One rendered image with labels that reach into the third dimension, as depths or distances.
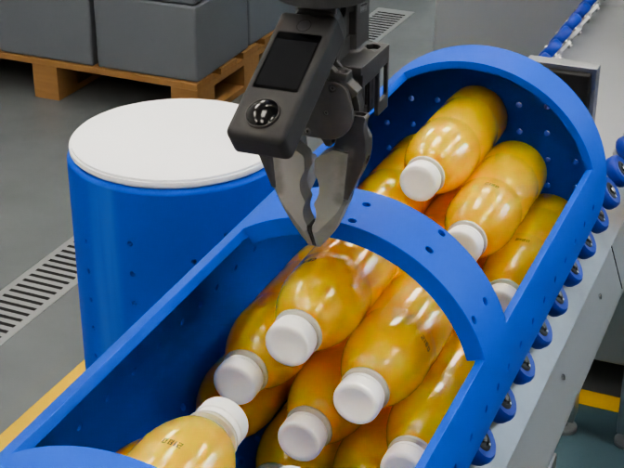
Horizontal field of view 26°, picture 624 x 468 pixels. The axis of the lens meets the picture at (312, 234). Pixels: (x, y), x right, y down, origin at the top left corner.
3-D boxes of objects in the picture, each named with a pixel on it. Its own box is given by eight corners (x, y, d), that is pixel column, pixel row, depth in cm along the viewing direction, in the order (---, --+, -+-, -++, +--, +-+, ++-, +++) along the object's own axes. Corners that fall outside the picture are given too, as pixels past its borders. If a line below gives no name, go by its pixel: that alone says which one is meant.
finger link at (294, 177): (337, 220, 111) (338, 115, 107) (309, 251, 106) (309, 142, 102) (302, 214, 112) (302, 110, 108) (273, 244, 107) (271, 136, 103)
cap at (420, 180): (450, 179, 134) (445, 187, 132) (423, 201, 136) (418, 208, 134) (423, 150, 133) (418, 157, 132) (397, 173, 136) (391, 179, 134)
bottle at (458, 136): (521, 120, 148) (471, 183, 133) (476, 156, 152) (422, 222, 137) (478, 71, 148) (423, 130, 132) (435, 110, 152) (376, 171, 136)
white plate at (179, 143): (81, 191, 160) (82, 201, 160) (307, 167, 166) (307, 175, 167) (58, 108, 184) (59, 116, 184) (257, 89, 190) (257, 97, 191)
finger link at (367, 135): (371, 197, 103) (373, 89, 99) (364, 205, 102) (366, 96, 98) (314, 187, 105) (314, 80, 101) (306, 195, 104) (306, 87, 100)
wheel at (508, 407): (494, 367, 134) (478, 373, 135) (491, 401, 131) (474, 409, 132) (521, 392, 136) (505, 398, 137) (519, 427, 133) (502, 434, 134)
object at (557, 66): (590, 166, 193) (601, 63, 186) (584, 176, 190) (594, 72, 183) (522, 155, 197) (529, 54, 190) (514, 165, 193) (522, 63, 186)
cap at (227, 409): (187, 448, 97) (199, 434, 99) (236, 463, 96) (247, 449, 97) (188, 403, 95) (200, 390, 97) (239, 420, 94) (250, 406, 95)
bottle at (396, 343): (418, 329, 126) (345, 437, 111) (385, 264, 124) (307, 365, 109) (484, 310, 122) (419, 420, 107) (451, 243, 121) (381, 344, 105)
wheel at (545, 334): (532, 297, 146) (517, 305, 148) (530, 328, 143) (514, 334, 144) (556, 321, 148) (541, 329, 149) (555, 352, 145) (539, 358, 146)
